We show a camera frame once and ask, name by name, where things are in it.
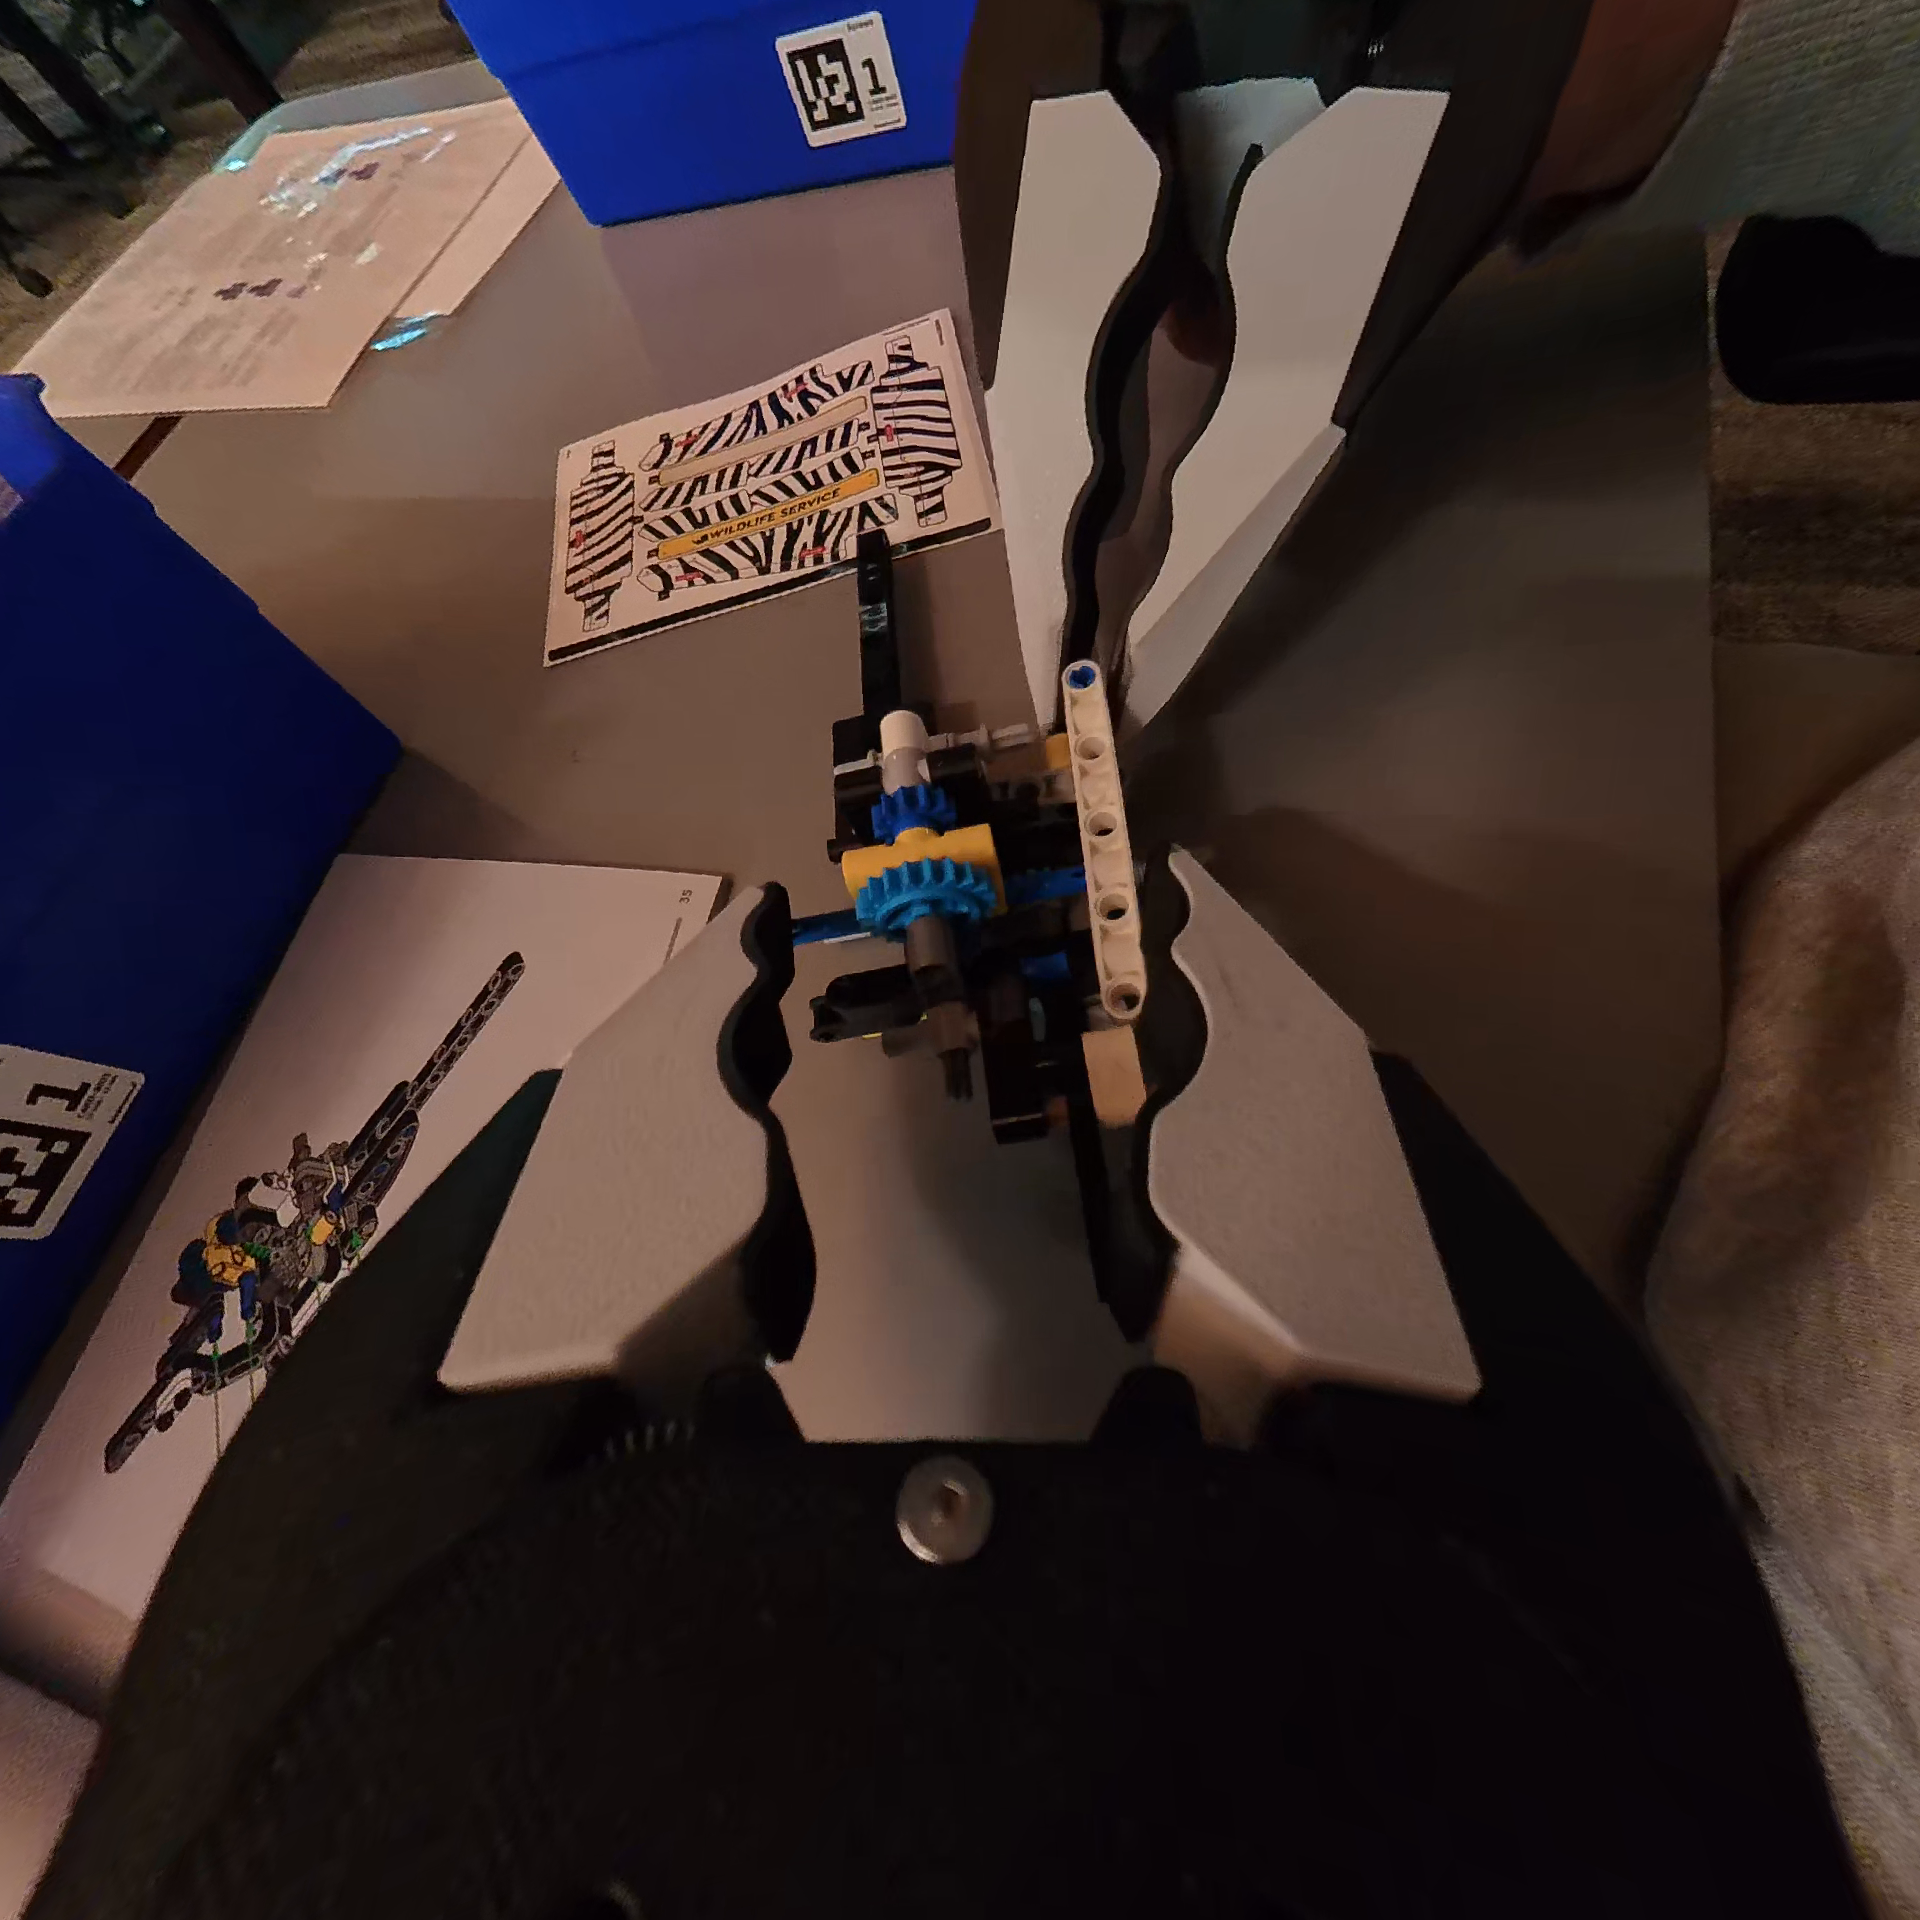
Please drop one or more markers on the lego gear assembly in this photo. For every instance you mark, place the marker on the lego gear assembly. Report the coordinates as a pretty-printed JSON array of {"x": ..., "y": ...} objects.
[{"x": 913, "y": 873}]

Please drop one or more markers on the clear plastic bag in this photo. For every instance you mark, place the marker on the clear plastic bag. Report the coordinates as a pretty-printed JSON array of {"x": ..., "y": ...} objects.
[{"x": 339, "y": 174}]

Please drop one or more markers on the zebra striped sticker sheet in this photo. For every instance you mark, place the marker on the zebra striped sticker sheet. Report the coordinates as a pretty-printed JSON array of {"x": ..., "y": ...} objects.
[{"x": 750, "y": 490}]

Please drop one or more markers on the dark chair legs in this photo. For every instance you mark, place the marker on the dark chair legs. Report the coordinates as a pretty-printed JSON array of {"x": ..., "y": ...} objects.
[{"x": 92, "y": 70}]

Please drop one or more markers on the blue plastic bin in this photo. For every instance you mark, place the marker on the blue plastic bin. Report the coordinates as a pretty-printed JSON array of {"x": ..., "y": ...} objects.
[
  {"x": 667, "y": 103},
  {"x": 171, "y": 785}
]

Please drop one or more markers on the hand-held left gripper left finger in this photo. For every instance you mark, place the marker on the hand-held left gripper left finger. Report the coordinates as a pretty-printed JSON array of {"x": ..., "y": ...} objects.
[{"x": 631, "y": 1200}]

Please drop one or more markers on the black rounded object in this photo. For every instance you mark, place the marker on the black rounded object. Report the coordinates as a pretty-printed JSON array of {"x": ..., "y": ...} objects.
[{"x": 1823, "y": 300}]

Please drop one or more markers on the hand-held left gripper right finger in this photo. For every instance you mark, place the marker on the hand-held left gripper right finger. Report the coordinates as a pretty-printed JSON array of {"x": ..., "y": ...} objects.
[{"x": 1286, "y": 1200}]

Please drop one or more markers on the lego instruction booklet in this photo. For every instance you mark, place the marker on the lego instruction booklet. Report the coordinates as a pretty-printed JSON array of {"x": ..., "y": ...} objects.
[{"x": 421, "y": 987}]

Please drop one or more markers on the person's right forearm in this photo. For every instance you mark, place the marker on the person's right forearm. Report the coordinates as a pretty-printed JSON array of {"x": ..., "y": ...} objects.
[{"x": 1629, "y": 94}]

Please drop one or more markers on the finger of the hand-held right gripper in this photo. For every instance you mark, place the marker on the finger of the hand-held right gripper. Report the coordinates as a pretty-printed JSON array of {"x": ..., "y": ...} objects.
[
  {"x": 1311, "y": 300},
  {"x": 1049, "y": 329}
]

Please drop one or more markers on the grey sweatshirt sleeve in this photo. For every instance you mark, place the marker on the grey sweatshirt sleeve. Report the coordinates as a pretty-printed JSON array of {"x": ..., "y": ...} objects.
[{"x": 1801, "y": 1200}]

